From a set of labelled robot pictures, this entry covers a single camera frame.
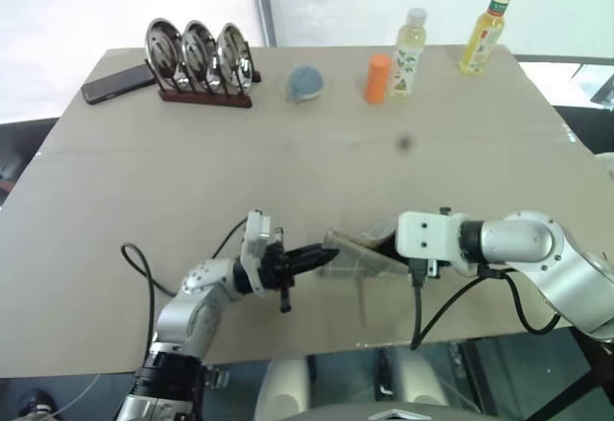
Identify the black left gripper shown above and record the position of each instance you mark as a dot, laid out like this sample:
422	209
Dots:
274	264

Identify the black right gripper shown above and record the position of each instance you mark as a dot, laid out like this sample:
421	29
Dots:
434	268

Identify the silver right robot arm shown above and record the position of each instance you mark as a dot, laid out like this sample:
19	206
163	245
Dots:
551	258

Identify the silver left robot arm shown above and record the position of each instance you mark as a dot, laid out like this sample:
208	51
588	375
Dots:
192	315

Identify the white rounded robot leg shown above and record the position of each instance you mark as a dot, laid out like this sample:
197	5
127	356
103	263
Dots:
417	382
283	390

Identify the blue-grey fuzzy ball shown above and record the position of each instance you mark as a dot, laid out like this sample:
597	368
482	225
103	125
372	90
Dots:
305	83

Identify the black table leg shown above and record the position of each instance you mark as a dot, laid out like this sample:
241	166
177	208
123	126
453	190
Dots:
580	378

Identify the orange cylinder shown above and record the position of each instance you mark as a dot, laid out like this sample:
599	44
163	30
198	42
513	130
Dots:
377	79

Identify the dark wooden plate rack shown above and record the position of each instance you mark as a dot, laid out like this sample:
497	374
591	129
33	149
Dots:
206	97

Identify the small yellow drink bottle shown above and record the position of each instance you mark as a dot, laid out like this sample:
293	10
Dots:
408	56

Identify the shiny steel plate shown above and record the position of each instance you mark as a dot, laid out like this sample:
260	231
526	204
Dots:
197	51
234	56
163	49

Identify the tall yellow oil bottle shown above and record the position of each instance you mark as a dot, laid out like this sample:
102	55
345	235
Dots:
484	37

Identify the black smartphone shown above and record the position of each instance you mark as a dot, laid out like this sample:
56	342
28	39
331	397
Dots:
117	84

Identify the dark shoe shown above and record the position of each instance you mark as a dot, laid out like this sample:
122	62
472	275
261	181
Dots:
38	404

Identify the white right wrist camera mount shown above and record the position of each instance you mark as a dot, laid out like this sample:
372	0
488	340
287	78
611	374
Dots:
424	236

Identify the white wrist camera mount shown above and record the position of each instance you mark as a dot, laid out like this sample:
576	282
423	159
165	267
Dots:
256	236
424	236

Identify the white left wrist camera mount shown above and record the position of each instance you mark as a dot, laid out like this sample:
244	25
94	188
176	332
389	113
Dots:
256	236

